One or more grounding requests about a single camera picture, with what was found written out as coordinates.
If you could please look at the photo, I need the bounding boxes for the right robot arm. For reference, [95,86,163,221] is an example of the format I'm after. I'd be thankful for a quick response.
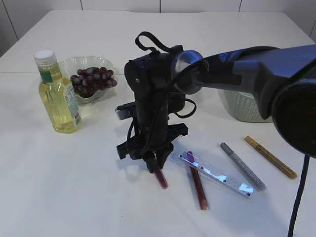
[116,45,316,172]

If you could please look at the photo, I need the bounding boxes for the green plastic woven basket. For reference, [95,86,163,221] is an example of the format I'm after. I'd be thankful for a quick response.
[218,90,273,123]

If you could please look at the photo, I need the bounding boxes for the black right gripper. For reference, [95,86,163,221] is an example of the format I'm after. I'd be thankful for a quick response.
[117,45,188,173]

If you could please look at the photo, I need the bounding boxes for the gold glitter pen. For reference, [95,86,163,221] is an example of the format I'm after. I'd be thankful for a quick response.
[244,136,297,179]

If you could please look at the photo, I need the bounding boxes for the purple artificial grape bunch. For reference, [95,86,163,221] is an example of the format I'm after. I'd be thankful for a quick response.
[70,67,118,98]

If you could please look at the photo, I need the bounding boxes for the pink scissors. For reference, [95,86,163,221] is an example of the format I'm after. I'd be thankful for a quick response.
[153,160,168,190]

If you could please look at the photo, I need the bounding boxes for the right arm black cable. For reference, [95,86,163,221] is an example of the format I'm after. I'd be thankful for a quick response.
[127,32,311,237]

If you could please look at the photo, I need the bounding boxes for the clear plastic ruler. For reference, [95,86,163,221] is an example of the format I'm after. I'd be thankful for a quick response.
[178,152,254,198]

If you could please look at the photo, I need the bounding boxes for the yellow tea plastic bottle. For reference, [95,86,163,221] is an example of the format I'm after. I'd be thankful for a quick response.
[34,49,82,134]

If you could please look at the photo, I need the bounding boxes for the silver glitter pen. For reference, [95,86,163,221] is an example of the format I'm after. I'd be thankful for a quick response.
[220,142,267,191]

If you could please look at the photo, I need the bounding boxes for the black mesh pen holder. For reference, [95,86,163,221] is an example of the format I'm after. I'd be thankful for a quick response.
[168,93,186,114]

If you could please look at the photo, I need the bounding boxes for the pale green wavy plate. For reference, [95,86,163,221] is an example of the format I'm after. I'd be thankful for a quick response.
[58,56,118,105]

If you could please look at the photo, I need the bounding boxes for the red glitter pen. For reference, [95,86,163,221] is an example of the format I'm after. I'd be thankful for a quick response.
[189,165,209,210]

